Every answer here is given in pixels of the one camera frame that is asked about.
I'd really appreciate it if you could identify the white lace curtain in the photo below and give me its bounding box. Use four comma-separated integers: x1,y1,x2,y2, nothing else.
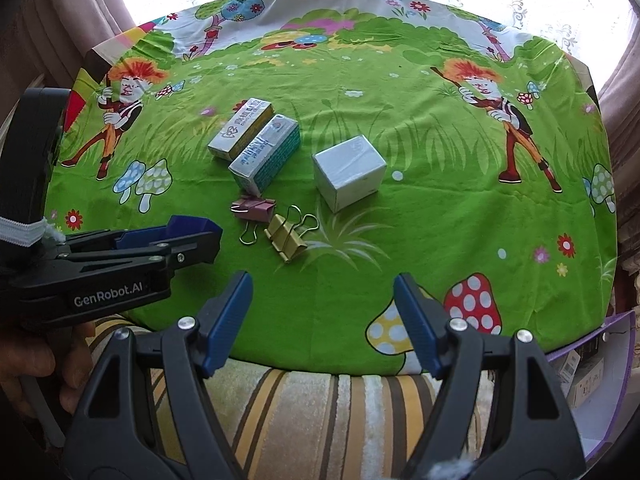
105,0,636,66

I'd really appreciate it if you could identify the silver white cube box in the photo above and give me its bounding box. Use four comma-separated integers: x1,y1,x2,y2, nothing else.
312,134,388,213

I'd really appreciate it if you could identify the person's left hand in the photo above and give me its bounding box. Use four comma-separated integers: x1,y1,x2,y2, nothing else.
0,322,96,416

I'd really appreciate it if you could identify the striped beige cushion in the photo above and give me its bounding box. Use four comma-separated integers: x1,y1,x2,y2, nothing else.
82,312,496,480

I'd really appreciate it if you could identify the pink binder clip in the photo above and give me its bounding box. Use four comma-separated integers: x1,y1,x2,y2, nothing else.
231,196,277,246

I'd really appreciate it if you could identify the gold binder clip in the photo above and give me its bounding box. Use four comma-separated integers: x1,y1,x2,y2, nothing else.
264,204,319,264

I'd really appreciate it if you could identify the green cartoon printed tablecloth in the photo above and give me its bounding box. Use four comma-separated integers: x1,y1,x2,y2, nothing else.
42,0,618,376

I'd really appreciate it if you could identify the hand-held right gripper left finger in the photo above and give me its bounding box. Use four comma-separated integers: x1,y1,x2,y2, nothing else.
62,270,253,480

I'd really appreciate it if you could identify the white yellow-edged medicine box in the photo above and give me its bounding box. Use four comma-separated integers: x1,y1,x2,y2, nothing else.
207,97,277,161

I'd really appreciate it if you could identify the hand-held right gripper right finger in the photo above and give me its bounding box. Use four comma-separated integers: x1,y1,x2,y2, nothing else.
392,272,588,480

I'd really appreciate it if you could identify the mauve curtain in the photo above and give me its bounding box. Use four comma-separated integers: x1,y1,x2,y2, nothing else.
597,10,640,271
0,0,141,126

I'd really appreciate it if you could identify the purple storage box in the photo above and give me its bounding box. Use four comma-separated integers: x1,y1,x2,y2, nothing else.
545,310,640,461

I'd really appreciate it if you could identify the white teal medicine box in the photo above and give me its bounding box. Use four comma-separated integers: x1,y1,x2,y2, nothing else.
228,114,302,197

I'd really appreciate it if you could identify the beige illustrated carton box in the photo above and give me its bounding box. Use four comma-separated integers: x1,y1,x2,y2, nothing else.
570,360,607,408

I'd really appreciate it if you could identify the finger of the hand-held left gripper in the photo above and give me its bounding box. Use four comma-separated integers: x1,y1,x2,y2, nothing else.
62,227,173,257
60,215,223,281

